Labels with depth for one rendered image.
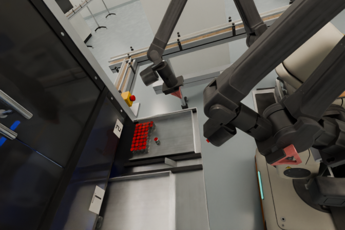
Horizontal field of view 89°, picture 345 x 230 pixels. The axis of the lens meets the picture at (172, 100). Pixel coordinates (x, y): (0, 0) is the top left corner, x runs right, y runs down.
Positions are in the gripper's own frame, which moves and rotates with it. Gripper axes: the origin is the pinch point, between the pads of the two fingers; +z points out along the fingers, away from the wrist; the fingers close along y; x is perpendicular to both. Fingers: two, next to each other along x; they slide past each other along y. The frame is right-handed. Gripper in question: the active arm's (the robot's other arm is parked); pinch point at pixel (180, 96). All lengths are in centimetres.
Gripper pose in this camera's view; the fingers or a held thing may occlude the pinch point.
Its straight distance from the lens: 85.8
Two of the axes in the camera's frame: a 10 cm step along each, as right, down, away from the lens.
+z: 4.4, 6.5, 6.2
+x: -0.2, 6.9, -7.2
